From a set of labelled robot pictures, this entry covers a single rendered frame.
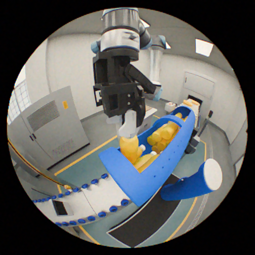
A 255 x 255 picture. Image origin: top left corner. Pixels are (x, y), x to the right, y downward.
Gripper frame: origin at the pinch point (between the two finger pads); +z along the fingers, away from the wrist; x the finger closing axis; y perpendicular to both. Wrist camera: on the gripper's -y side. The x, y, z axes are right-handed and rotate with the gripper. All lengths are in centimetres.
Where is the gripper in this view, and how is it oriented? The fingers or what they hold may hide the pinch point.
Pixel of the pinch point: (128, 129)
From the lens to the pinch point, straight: 23.3
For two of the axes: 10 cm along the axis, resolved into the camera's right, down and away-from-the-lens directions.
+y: -7.8, 3.9, -4.8
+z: 0.1, 7.8, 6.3
